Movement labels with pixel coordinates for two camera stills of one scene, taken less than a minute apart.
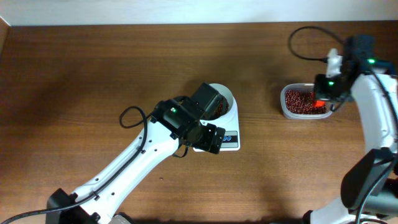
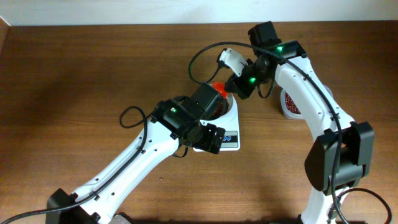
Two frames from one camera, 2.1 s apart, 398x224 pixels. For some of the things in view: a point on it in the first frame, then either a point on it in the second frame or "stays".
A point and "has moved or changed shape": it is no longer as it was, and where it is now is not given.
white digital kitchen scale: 229,123 stays
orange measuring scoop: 318,103 has moved or changed shape
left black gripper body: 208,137 stays
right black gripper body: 328,88 to 245,83
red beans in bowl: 222,107 stays
